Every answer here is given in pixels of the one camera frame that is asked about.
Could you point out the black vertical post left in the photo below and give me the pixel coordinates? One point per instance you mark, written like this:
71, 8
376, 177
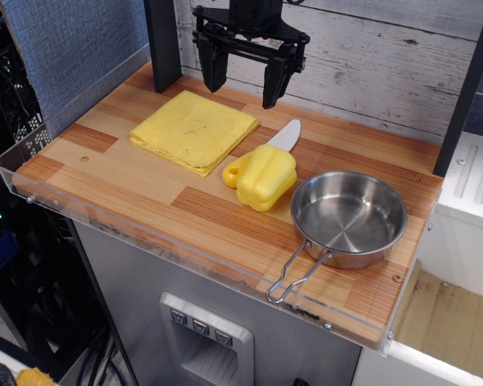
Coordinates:
164, 43

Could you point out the folded yellow towel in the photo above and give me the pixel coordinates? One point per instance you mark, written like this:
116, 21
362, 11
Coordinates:
193, 132

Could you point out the black vertical post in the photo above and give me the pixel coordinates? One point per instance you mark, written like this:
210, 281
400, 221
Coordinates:
461, 111
164, 43

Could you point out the silver toy fridge cabinet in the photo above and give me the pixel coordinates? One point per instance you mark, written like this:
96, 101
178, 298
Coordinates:
131, 280

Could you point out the blue fabric panel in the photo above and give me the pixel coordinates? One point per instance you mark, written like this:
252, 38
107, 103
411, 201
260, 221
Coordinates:
76, 52

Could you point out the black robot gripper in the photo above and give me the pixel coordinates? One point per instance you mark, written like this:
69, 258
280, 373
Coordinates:
254, 30

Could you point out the black perforated crate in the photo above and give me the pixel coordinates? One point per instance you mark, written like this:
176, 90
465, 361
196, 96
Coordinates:
19, 108

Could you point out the white toy sink counter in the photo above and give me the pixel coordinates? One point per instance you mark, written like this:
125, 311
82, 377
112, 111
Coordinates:
451, 247

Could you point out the yellow object bottom left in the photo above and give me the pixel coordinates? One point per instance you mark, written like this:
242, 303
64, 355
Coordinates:
34, 377

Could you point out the toy knife yellow handle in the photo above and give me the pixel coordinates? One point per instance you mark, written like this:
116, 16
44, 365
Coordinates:
279, 144

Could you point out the clear acrylic table guard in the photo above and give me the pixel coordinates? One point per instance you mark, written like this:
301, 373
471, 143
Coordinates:
94, 175

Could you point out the black vertical post right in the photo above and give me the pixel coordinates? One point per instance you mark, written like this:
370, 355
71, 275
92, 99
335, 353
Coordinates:
461, 111

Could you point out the ice dispenser panel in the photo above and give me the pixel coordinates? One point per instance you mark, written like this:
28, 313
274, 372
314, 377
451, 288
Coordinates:
206, 347

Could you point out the stainless steel pan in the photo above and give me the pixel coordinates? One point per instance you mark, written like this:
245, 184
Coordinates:
345, 219

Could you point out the yellow toy bell pepper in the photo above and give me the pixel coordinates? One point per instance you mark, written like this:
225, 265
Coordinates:
262, 191

